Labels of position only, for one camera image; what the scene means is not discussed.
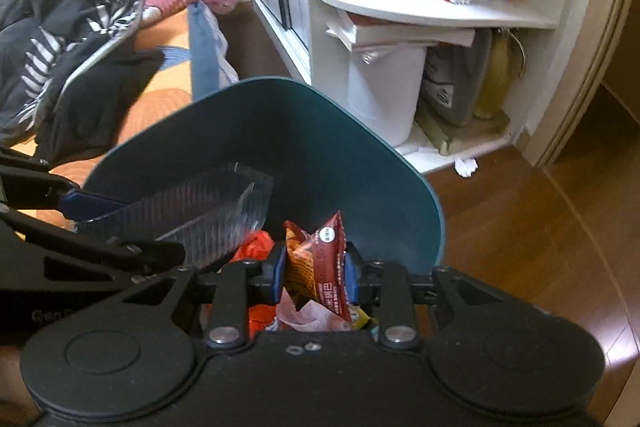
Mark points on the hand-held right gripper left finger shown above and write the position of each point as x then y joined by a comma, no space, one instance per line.
281,274

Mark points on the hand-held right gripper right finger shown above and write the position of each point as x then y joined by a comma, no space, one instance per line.
351,274

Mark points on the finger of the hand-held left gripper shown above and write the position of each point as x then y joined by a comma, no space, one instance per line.
92,203
100,254

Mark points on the red printed snack packet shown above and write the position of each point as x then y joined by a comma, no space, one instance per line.
320,267

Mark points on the red foam fruit net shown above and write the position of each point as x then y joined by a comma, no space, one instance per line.
252,247

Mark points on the clear plastic tray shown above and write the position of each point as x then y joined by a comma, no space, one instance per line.
200,212

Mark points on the teal lidded trash bin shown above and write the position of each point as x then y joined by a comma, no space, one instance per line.
300,157

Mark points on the yellow wrapper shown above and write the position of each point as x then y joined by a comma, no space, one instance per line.
361,318

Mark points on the bed with orange sheet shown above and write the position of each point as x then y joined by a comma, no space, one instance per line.
150,107

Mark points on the black leaf print cloth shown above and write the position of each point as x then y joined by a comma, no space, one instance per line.
55,52

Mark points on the crumpled white tissue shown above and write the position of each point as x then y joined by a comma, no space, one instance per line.
466,168

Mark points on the gold flat box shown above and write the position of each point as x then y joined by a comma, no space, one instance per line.
460,132

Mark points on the white plastic bin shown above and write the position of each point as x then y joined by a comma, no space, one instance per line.
380,92

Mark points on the blue and white pillow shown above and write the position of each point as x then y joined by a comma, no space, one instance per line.
207,52

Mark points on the grey bag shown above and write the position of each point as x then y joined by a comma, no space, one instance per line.
455,77

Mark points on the yellow bag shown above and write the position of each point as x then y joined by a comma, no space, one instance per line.
495,77

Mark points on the stack of flat white books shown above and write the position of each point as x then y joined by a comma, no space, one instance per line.
400,34

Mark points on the white shelf unit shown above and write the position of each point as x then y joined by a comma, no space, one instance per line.
425,14

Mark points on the wooden door frame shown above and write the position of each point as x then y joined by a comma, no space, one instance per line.
595,32

